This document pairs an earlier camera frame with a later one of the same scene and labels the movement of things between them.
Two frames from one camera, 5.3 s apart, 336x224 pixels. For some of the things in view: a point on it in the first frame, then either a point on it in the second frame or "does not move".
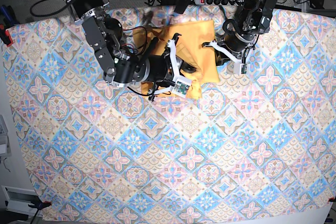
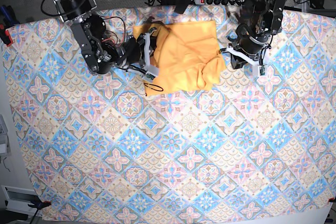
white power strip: x=206 y=0 does not move
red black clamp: x=5 y=36 does not move
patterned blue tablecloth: x=259 y=144 does not move
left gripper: x=181 y=84 -> x=149 y=42
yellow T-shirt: x=195 y=47 does not move
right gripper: x=241 y=65 -> x=237 y=62
